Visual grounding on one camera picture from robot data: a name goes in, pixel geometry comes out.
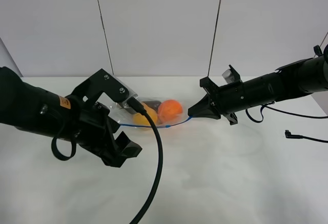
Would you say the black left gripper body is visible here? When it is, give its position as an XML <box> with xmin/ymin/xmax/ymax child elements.
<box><xmin>64</xmin><ymin>91</ymin><xmax>120</xmax><ymax>157</ymax></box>

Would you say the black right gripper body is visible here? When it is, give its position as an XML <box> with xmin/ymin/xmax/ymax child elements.
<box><xmin>200</xmin><ymin>77</ymin><xmax>243</xmax><ymax>125</ymax></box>

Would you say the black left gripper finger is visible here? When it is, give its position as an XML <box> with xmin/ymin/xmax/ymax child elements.
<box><xmin>101</xmin><ymin>155</ymin><xmax>127</xmax><ymax>168</ymax></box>
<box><xmin>115</xmin><ymin>132</ymin><xmax>142</xmax><ymax>160</ymax></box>

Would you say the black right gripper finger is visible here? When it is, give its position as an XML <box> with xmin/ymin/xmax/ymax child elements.
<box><xmin>190</xmin><ymin>94</ymin><xmax>211</xmax><ymax>110</ymax></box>
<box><xmin>188</xmin><ymin>107</ymin><xmax>220</xmax><ymax>119</ymax></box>

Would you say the clear zip bag blue seal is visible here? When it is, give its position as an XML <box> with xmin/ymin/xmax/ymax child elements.
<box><xmin>109</xmin><ymin>97</ymin><xmax>191</xmax><ymax>130</ymax></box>

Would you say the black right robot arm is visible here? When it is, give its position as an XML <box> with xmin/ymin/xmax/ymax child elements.
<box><xmin>188</xmin><ymin>45</ymin><xmax>327</xmax><ymax>125</ymax></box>

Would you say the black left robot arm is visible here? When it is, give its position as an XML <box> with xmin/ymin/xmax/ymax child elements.
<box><xmin>1</xmin><ymin>67</ymin><xmax>142</xmax><ymax>168</ymax></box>

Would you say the dark purple item in bag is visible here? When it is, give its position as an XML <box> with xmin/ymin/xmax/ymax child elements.
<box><xmin>142</xmin><ymin>100</ymin><xmax>161</xmax><ymax>111</ymax></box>

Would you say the orange fruit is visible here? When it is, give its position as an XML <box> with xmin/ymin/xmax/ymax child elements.
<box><xmin>157</xmin><ymin>99</ymin><xmax>183</xmax><ymax>123</ymax></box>

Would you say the yellow pear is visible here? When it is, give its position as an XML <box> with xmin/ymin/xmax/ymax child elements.
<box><xmin>133</xmin><ymin>108</ymin><xmax>158</xmax><ymax>128</ymax></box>

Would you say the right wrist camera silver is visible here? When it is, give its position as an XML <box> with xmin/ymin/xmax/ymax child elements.
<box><xmin>222</xmin><ymin>65</ymin><xmax>242</xmax><ymax>86</ymax></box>

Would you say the thick black camera cable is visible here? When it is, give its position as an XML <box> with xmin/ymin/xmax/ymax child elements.
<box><xmin>127</xmin><ymin>97</ymin><xmax>164</xmax><ymax>224</ymax></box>

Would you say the black strap loop left arm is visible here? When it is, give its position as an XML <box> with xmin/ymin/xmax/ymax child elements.
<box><xmin>51</xmin><ymin>132</ymin><xmax>77</xmax><ymax>161</ymax></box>

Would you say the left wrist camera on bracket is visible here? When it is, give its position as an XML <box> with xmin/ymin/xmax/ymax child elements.
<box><xmin>71</xmin><ymin>69</ymin><xmax>138</xmax><ymax>108</ymax></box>

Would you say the thin black cable on table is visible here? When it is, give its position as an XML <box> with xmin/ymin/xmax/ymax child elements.
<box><xmin>245</xmin><ymin>104</ymin><xmax>328</xmax><ymax>143</ymax></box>

